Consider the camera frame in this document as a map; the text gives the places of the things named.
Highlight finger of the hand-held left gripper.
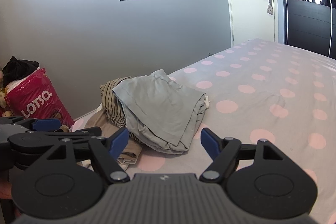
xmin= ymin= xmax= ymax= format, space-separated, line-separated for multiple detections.
xmin=0 ymin=116 xmax=63 ymax=132
xmin=60 ymin=127 xmax=103 ymax=139

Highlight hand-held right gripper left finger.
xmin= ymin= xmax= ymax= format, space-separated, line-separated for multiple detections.
xmin=47 ymin=128 xmax=131 ymax=184

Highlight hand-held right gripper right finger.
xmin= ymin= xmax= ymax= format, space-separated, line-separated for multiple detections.
xmin=200 ymin=127 xmax=286 ymax=184

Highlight grey shirt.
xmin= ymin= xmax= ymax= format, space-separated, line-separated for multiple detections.
xmin=112 ymin=69 xmax=208 ymax=153

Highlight tan cloth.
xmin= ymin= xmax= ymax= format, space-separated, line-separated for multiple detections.
xmin=85 ymin=109 xmax=143 ymax=172

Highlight pink plastic bag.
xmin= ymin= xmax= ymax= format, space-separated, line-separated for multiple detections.
xmin=5 ymin=68 xmax=75 ymax=127

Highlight brown striped cloth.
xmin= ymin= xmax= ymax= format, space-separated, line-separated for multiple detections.
xmin=100 ymin=76 xmax=147 ymax=143

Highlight plush toy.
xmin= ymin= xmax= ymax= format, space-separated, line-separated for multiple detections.
xmin=0 ymin=68 xmax=13 ymax=118

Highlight black cloth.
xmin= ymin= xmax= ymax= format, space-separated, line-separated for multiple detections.
xmin=2 ymin=56 xmax=40 ymax=81

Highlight bed with pink-dotted sheet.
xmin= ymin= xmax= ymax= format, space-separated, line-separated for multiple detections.
xmin=72 ymin=39 xmax=336 ymax=224

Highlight dark wardrobe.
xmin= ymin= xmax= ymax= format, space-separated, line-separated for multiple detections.
xmin=276 ymin=0 xmax=336 ymax=59

